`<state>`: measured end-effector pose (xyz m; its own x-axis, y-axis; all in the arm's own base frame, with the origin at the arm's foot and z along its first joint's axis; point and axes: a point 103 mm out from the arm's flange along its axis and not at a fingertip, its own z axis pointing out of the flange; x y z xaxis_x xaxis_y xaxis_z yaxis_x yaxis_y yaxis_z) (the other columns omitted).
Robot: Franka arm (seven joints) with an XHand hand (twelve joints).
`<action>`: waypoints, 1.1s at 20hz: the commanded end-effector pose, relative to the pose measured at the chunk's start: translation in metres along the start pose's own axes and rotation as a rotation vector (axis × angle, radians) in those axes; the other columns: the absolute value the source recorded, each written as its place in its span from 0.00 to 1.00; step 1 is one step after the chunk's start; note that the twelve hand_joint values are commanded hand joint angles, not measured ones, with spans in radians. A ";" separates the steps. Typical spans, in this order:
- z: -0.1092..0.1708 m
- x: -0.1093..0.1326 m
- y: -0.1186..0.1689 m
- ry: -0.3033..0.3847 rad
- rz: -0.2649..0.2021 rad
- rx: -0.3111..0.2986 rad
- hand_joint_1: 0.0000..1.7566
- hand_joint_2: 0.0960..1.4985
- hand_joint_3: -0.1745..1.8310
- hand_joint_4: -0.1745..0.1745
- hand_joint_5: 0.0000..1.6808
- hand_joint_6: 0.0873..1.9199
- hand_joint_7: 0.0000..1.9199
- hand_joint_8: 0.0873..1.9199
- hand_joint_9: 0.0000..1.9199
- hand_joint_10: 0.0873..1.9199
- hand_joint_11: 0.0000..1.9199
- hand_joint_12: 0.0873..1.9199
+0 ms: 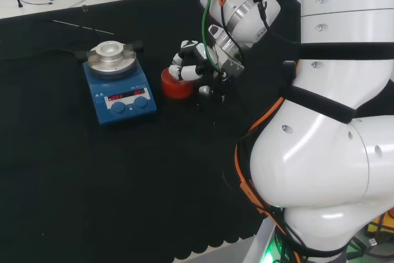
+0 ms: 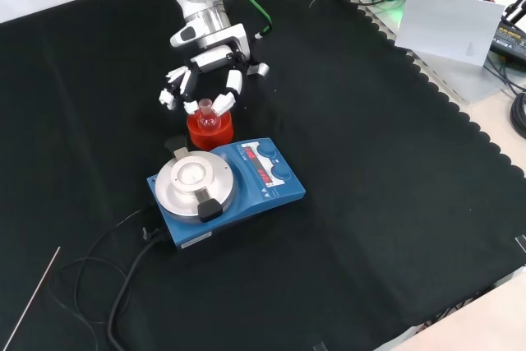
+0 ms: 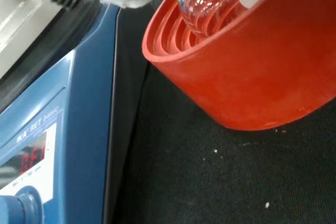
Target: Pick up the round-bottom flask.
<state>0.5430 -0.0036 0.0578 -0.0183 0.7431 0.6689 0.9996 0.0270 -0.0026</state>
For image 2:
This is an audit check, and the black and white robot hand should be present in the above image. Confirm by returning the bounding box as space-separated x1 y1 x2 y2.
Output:
159 24 270 116

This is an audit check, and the clear round-bottom flask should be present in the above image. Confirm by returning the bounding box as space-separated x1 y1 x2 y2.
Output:
196 98 219 135

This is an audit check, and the silver round heating block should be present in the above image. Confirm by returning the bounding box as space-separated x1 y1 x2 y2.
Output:
155 136 238 224

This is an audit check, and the blue base heater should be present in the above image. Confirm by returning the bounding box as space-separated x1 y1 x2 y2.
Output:
146 136 307 252

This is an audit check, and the black cloth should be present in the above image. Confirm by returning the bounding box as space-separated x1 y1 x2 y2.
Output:
0 0 526 351

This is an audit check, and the pale board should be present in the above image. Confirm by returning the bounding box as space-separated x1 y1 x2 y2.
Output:
394 0 506 67

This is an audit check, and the black power adapter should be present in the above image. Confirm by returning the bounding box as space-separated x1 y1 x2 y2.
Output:
488 24 526 62

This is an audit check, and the black tripod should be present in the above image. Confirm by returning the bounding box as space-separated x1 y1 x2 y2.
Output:
503 0 526 34

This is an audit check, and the thin metal rod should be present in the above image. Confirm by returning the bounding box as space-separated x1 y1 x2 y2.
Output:
2 246 62 350

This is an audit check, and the red flask support ring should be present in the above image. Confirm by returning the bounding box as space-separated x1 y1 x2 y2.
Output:
187 106 235 150

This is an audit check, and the grey metal base plate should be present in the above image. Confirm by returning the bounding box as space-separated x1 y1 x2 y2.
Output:
348 0 511 104

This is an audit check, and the thin black cable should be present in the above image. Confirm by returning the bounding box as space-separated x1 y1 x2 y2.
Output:
59 209 143 351

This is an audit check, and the thick black power cable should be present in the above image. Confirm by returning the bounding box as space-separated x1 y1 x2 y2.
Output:
107 238 166 351

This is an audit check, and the black cable bundle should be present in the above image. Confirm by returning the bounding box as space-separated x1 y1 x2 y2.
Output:
509 91 526 141

